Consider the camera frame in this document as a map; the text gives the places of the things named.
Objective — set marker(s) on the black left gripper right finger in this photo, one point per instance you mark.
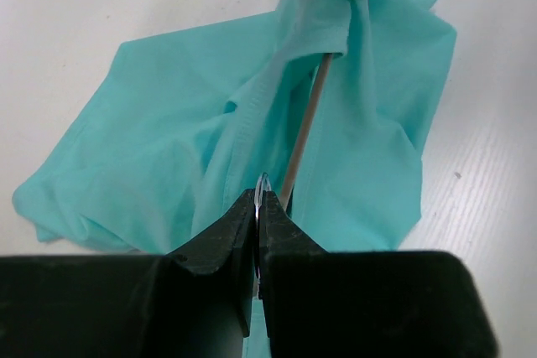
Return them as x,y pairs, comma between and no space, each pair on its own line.
364,304

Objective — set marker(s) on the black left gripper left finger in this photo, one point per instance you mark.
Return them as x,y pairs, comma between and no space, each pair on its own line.
192,302

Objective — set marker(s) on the grey clothes hanger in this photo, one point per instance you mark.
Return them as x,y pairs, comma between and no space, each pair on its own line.
295,159

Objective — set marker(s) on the teal t shirt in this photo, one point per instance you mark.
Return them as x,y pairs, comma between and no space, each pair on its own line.
185,121

